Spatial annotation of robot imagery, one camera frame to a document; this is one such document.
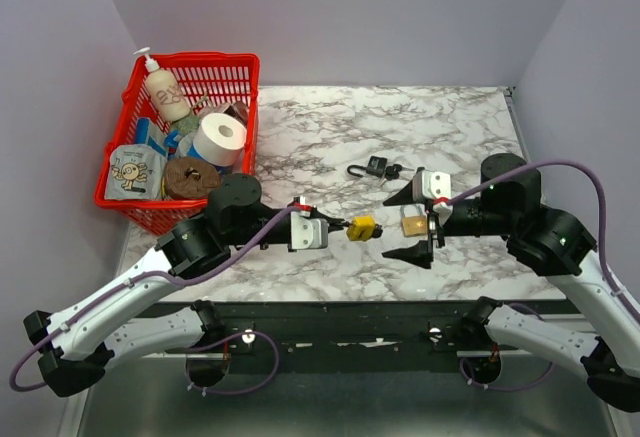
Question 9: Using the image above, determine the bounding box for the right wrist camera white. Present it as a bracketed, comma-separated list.
[413, 170, 452, 203]

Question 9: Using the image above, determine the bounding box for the purple cable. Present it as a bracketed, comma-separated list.
[439, 158, 640, 393]
[9, 204, 306, 396]

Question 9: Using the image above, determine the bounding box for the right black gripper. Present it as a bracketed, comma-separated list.
[380, 176, 512, 267]

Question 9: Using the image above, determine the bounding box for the white toilet paper roll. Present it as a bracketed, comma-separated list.
[190, 113, 247, 167]

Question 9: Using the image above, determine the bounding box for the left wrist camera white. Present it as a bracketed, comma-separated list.
[289, 200, 329, 252]

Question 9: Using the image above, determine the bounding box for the small yellow padlock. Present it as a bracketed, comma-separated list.
[346, 215, 383, 242]

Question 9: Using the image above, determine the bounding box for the brown round wicker item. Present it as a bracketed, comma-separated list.
[162, 156, 221, 200]

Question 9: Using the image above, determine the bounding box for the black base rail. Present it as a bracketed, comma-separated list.
[191, 301, 500, 374]

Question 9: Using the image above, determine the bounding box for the grey cartoon pouch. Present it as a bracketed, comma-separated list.
[104, 144, 167, 201]

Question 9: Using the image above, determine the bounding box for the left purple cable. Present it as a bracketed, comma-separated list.
[9, 204, 306, 396]

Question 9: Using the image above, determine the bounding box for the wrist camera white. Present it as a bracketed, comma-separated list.
[289, 200, 329, 252]
[413, 170, 452, 203]

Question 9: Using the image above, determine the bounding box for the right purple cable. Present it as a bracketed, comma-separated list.
[439, 158, 640, 393]

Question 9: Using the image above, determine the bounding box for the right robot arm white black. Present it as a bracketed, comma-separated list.
[384, 153, 639, 413]

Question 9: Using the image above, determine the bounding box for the red plastic basket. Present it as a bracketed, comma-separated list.
[94, 48, 260, 235]

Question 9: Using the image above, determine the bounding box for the blue packet in basket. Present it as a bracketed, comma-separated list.
[134, 117, 169, 157]

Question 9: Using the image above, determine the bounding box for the cream pump lotion bottle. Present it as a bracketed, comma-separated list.
[135, 47, 191, 123]

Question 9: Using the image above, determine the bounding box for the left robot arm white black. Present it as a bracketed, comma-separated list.
[23, 173, 348, 397]

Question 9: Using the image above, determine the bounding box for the black padlock with keys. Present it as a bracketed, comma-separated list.
[346, 156, 410, 181]

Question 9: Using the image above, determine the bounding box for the large brass padlock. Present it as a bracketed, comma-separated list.
[400, 204, 428, 238]

